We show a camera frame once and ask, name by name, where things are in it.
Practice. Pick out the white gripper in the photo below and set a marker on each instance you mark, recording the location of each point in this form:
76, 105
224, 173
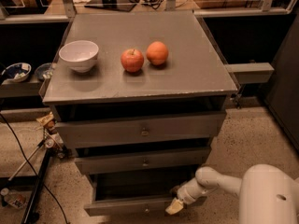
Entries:
186, 194

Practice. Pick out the grey bottom drawer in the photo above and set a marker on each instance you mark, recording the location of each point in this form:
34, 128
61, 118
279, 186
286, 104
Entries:
140, 191

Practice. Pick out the grey drawer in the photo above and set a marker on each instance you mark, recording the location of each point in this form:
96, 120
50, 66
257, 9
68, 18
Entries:
134, 130
142, 160
140, 191

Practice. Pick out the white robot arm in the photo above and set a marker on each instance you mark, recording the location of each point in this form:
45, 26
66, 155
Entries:
266, 194

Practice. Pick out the grey middle drawer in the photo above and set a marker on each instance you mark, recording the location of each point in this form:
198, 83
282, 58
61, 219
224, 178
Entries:
142, 160

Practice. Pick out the grey drawer cabinet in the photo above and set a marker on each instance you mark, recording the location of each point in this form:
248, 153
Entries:
138, 98

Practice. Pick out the grey top drawer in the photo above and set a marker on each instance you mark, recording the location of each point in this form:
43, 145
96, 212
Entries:
134, 130

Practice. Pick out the black tripod leg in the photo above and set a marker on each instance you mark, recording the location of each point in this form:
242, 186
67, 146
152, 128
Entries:
30, 215

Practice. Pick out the white stick on floor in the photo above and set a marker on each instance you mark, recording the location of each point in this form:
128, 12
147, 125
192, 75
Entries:
26, 161

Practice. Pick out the red apple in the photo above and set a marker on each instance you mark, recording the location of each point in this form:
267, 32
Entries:
132, 60

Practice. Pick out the snack wrapper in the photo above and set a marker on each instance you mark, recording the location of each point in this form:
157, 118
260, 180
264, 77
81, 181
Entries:
47, 121

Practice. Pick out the orange fruit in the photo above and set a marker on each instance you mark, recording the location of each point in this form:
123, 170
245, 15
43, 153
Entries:
157, 53

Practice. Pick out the plastic bottle on floor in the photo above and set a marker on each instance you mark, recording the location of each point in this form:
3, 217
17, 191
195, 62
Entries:
13, 198

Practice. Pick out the grey side shelf block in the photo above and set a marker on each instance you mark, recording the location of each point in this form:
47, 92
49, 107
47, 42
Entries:
250, 73

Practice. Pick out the white ceramic bowl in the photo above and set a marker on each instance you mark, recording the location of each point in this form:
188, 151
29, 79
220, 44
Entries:
80, 56

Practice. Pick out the small dark bowl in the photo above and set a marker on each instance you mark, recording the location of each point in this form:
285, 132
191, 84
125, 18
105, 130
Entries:
44, 71

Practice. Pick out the blue patterned bowl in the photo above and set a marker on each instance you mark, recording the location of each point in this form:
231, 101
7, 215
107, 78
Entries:
17, 72

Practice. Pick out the black monitor stand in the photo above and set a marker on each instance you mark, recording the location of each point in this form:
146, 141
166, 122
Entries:
114, 5

